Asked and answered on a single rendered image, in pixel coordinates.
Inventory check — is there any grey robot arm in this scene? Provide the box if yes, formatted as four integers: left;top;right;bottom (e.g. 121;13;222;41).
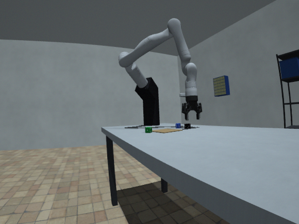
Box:
119;19;197;97

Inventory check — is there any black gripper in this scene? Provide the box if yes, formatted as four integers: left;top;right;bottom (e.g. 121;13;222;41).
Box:
182;95;202;120

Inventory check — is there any green die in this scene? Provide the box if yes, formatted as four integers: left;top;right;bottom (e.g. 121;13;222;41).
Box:
145;127;152;133

